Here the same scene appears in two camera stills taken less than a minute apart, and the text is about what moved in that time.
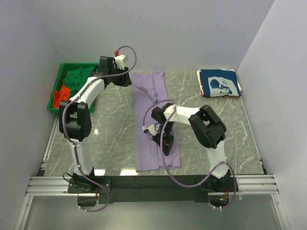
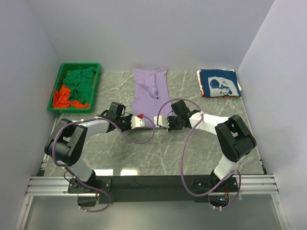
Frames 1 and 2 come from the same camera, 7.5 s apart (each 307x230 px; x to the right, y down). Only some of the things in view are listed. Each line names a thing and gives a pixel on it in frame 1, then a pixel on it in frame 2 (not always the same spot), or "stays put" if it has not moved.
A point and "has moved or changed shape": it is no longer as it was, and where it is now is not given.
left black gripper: x=125 y=80 → x=129 y=117
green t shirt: x=73 y=78 stays put
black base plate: x=154 y=189 stays put
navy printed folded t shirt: x=218 y=83 stays put
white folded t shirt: x=198 y=75 stays put
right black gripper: x=166 y=143 → x=171 y=128
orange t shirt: x=62 y=95 stays put
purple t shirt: x=157 y=134 has moved or changed shape
